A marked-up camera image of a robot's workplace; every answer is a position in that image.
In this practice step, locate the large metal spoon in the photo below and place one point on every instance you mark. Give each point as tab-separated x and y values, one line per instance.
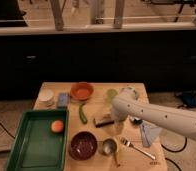
135	121

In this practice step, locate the silver fork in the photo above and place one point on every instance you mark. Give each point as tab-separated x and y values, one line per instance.
129	144

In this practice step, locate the green plastic tray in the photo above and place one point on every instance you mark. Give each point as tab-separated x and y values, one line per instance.
36	147

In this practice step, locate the yellow green handled utensil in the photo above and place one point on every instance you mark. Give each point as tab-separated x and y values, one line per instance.
116	152

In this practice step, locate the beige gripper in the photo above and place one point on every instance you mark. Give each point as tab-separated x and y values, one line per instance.
118	127

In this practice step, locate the dark red bowl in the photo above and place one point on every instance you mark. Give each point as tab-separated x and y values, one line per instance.
83	146

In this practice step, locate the blue grey cloth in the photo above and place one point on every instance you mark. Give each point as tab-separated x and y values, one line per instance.
149	133

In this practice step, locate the orange plastic bowl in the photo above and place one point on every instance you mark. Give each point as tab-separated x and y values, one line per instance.
81	91

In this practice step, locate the orange ball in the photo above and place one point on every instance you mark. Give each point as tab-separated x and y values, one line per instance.
57	126

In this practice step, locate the metal measuring cup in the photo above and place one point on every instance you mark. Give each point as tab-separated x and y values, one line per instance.
109	146

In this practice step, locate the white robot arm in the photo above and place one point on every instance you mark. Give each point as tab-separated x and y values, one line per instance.
180	121

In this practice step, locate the green chili pepper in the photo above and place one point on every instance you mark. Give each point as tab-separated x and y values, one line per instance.
82	115

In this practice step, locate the green translucent cup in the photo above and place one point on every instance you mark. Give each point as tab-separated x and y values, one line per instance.
111	93

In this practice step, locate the blue sponge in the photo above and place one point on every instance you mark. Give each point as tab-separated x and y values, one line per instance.
63	100

